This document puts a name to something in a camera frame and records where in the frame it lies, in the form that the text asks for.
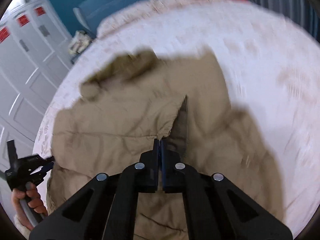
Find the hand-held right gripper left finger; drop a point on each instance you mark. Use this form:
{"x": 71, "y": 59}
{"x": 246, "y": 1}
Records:
{"x": 156, "y": 155}

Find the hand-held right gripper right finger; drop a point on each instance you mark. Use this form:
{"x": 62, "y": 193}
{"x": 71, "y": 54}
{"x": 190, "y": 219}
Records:
{"x": 163, "y": 155}

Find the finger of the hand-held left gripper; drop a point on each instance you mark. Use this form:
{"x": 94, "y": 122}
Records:
{"x": 47, "y": 167}
{"x": 47, "y": 159}

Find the tan puffer jacket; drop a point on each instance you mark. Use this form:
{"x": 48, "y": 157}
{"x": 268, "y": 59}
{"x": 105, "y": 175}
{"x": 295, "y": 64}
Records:
{"x": 120, "y": 120}

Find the person's left hand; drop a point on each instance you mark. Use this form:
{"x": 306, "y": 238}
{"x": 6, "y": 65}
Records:
{"x": 35, "y": 200}

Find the white panelled wardrobe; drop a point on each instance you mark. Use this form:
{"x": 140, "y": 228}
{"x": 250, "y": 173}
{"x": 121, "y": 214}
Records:
{"x": 22, "y": 80}

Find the bedside clutter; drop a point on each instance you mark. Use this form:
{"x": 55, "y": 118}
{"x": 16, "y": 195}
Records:
{"x": 78, "y": 45}

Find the red wardrobe sticker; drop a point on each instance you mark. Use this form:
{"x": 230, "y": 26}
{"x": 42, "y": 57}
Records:
{"x": 4, "y": 34}
{"x": 40, "y": 11}
{"x": 22, "y": 20}

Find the white floral bedspread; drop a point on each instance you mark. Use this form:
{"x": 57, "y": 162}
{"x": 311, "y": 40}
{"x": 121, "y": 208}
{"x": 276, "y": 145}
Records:
{"x": 250, "y": 55}

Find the grey striped curtain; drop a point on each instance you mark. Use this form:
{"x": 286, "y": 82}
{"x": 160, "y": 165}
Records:
{"x": 282, "y": 0}

